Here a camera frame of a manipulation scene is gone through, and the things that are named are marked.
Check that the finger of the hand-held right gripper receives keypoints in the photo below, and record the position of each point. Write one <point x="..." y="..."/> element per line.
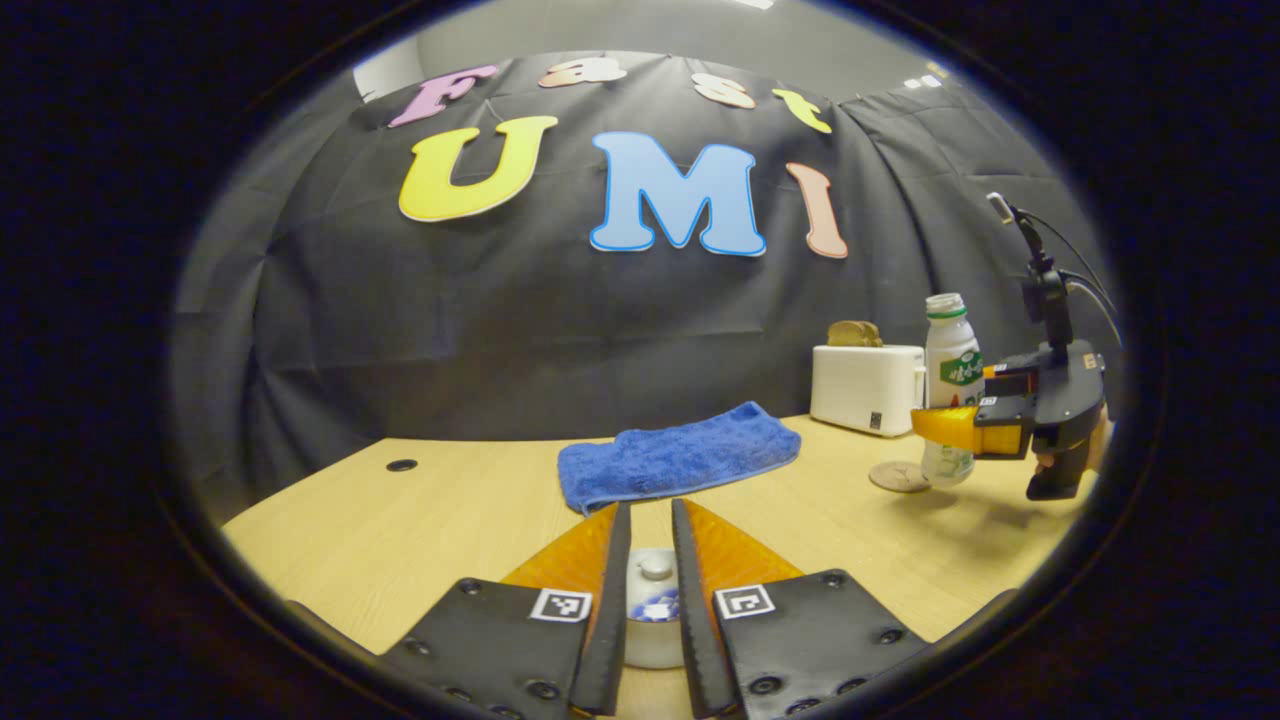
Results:
<point x="1012" y="382"/>
<point x="1000" y="430"/>

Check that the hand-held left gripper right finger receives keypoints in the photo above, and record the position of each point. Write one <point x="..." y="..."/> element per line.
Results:
<point x="700" y="650"/>

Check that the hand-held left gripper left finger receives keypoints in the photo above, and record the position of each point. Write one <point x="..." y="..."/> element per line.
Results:
<point x="608" y="640"/>

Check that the white teacup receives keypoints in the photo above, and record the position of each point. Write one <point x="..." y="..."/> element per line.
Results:
<point x="650" y="645"/>

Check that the white green-label water bottle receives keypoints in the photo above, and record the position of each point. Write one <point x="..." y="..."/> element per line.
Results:
<point x="950" y="345"/>

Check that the round wooden coaster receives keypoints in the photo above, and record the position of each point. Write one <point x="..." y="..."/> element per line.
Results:
<point x="895" y="477"/>

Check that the white toaster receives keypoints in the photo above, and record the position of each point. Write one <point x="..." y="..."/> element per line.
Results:
<point x="865" y="390"/>

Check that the brown bread slice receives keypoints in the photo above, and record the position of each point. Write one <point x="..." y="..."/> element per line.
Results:
<point x="842" y="335"/>
<point x="870" y="334"/>

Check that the blue towel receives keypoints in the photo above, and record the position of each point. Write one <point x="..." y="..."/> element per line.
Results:
<point x="680" y="455"/>

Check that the small ceiling light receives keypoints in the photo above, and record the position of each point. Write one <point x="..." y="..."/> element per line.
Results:
<point x="925" y="78"/>

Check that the black backdrop cloth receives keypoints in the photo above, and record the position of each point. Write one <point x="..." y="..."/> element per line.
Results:
<point x="500" y="330"/>

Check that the large ceiling light panel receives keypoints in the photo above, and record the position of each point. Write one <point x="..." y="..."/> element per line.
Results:
<point x="755" y="4"/>

